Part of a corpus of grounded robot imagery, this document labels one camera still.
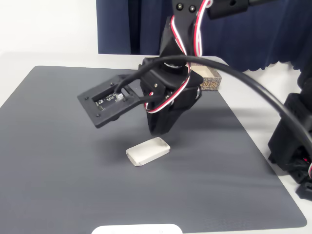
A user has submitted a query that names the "white eraser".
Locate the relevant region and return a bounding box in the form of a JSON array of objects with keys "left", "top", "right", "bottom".
[{"left": 125, "top": 136, "right": 171, "bottom": 167}]

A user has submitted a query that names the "bark-print cardboard box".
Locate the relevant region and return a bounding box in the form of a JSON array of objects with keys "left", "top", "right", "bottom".
[{"left": 142, "top": 57, "right": 222, "bottom": 92}]

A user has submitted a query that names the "grey table mat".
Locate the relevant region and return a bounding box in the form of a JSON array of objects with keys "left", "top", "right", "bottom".
[{"left": 0, "top": 65, "right": 308, "bottom": 231}]

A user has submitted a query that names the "dark blue curtain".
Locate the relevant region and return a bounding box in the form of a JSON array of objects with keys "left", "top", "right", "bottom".
[{"left": 96, "top": 0, "right": 312, "bottom": 73}]

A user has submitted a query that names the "white rounded object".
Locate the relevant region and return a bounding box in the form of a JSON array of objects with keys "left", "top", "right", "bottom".
[{"left": 91, "top": 223, "right": 183, "bottom": 234}]

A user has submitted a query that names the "black wrist camera plate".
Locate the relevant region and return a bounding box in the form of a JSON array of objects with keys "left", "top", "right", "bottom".
[{"left": 77, "top": 74, "right": 147, "bottom": 129}]

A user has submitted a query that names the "red white servo wire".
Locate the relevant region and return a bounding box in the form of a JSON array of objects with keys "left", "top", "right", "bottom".
[
  {"left": 302, "top": 156, "right": 312, "bottom": 182},
  {"left": 143, "top": 0, "right": 213, "bottom": 115}
]

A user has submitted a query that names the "black camera cable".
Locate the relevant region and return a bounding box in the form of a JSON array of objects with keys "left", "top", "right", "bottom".
[{"left": 113, "top": 55, "right": 312, "bottom": 156}]

